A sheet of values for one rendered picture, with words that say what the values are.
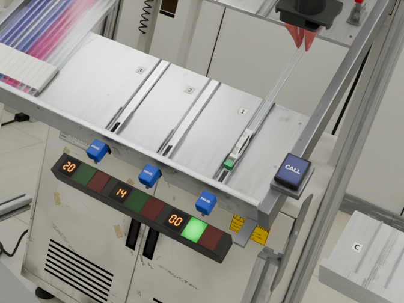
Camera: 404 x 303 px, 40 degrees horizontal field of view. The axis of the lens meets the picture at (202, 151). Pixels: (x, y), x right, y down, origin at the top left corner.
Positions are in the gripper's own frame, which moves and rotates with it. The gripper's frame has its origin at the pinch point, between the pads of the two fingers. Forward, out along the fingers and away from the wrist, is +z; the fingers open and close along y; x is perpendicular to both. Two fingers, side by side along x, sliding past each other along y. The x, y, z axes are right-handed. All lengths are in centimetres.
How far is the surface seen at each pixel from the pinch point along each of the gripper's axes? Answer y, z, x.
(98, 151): 20.9, 3.9, 36.7
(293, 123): -5.7, 2.6, 16.1
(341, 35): -5.0, 0.2, -5.7
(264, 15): 10.5, 0.4, -4.4
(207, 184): 0.7, 2.9, 34.0
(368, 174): -8, 158, -97
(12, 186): 106, 108, 14
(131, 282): 24, 62, 37
